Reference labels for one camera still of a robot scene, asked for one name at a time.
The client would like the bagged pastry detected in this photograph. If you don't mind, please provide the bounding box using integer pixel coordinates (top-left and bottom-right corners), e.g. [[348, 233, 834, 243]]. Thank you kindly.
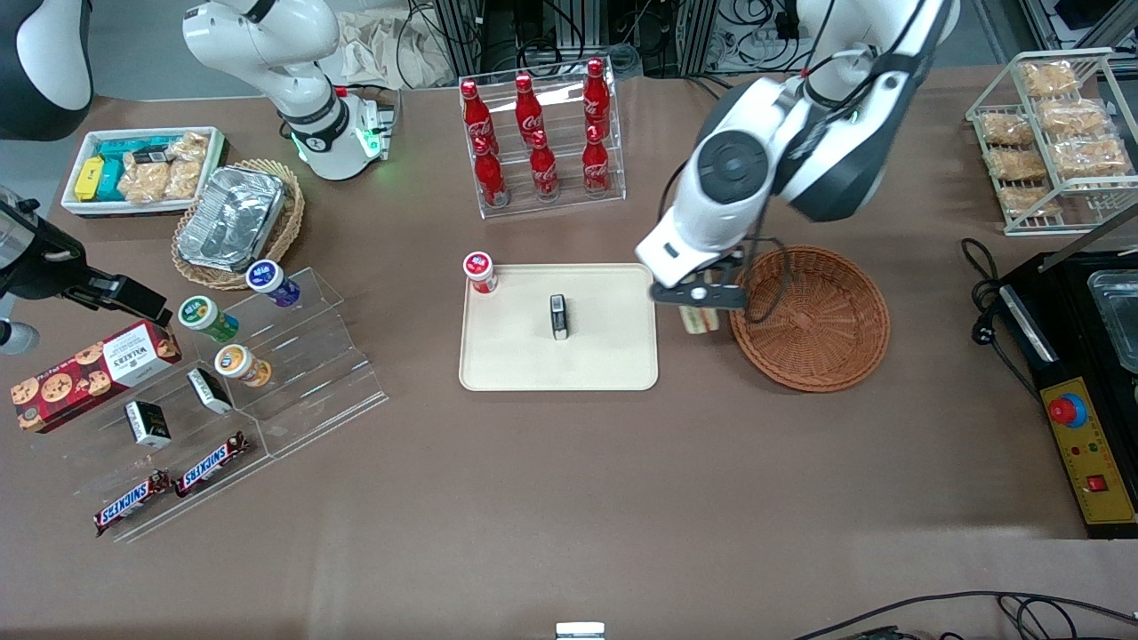
[[1018, 60, 1079, 98], [1049, 138, 1133, 180], [978, 111, 1038, 148], [998, 185, 1062, 220], [987, 147, 1051, 182], [1036, 98, 1109, 137]]

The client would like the round brown wicker basket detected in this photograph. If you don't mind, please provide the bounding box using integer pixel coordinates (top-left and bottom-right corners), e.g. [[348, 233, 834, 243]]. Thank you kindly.
[[729, 246, 891, 393]]

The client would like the teal box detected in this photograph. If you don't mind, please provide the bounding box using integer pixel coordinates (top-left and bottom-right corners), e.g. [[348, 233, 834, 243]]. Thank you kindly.
[[95, 135, 179, 202]]

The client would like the red cap yogurt bottle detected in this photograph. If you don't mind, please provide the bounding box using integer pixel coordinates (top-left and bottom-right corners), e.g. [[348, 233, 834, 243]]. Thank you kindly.
[[462, 252, 499, 295]]

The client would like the orange cap yogurt bottle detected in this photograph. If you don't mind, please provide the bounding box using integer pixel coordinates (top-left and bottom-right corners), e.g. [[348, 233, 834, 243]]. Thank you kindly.
[[214, 344, 273, 388]]

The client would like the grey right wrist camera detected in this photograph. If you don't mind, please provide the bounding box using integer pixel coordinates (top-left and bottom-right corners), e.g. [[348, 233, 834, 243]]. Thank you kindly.
[[0, 320, 41, 356]]

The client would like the green cap yogurt bottle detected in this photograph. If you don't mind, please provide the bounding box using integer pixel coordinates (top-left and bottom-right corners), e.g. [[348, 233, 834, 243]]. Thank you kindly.
[[178, 295, 240, 344]]

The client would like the clear acrylic bottle rack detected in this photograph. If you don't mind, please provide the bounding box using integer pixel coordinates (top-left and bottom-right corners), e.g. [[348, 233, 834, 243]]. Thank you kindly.
[[458, 55, 628, 220]]

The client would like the equipment rack with cables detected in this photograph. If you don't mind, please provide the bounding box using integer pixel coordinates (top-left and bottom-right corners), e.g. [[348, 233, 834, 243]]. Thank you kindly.
[[405, 0, 801, 83]]

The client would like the grey metal bar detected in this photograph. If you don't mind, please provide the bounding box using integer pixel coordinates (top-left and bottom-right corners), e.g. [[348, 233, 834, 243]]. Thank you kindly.
[[1038, 203, 1138, 273]]

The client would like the aluminium foil tray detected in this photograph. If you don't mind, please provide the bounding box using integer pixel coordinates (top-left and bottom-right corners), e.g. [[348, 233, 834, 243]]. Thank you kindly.
[[176, 165, 287, 273]]

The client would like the red cookie box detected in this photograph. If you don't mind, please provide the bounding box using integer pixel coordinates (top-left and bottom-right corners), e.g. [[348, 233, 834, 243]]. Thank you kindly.
[[11, 320, 183, 435]]

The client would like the blue cap yogurt bottle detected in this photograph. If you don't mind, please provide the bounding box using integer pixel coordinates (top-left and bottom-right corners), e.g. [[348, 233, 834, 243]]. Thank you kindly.
[[246, 260, 301, 308]]

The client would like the yellow emergency stop box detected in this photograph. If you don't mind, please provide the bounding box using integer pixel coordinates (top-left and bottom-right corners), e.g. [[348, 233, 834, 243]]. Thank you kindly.
[[1040, 377, 1138, 527]]

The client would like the black power cable with plug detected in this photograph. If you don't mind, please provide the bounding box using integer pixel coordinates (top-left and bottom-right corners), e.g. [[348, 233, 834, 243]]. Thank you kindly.
[[961, 236, 1050, 419]]

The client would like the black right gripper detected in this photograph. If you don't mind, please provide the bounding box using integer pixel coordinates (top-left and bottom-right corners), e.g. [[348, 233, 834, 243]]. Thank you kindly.
[[0, 187, 174, 327]]

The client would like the black appliance with metal pan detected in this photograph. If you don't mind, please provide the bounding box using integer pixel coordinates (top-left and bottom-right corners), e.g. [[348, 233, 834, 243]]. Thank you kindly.
[[1000, 251, 1138, 540]]

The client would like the clear acrylic stepped display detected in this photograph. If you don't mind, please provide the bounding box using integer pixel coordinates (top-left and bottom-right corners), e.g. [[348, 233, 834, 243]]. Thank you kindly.
[[67, 267, 389, 544]]

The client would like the Snickers chocolate bar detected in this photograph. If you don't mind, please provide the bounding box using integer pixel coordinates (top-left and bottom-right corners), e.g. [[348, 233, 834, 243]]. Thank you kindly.
[[93, 470, 172, 538], [174, 431, 252, 499]]

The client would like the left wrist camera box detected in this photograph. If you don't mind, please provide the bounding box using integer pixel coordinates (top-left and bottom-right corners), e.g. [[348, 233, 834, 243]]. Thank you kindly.
[[708, 251, 749, 287]]

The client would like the white plastic bin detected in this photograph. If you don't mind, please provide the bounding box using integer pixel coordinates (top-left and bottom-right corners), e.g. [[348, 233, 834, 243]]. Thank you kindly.
[[60, 126, 229, 219]]

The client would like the small black carton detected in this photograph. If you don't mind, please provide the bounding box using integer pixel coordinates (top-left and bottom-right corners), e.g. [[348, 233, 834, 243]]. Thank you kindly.
[[187, 367, 235, 416], [124, 401, 172, 450]]

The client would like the red cola bottle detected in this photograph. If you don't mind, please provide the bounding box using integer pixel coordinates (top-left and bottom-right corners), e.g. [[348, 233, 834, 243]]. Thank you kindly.
[[581, 124, 613, 196], [530, 130, 561, 201], [473, 135, 509, 208], [461, 80, 495, 150], [582, 59, 613, 139], [515, 74, 546, 145]]

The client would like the yellow small box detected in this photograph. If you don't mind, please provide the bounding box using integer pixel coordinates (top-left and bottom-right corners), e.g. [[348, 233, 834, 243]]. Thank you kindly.
[[74, 156, 107, 203]]

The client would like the beige plastic tray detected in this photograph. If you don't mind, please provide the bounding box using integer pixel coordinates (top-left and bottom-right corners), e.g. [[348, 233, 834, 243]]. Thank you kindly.
[[459, 263, 660, 392]]

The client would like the white wire rack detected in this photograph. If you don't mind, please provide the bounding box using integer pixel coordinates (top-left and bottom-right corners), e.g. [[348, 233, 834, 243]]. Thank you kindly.
[[966, 47, 1138, 237]]

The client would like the crumpled beige bag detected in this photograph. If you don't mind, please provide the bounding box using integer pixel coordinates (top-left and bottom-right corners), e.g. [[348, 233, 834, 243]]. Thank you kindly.
[[336, 9, 456, 90]]

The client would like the oval tan wicker basket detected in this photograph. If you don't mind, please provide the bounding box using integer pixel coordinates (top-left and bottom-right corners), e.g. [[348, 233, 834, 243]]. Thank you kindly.
[[172, 159, 306, 292]]

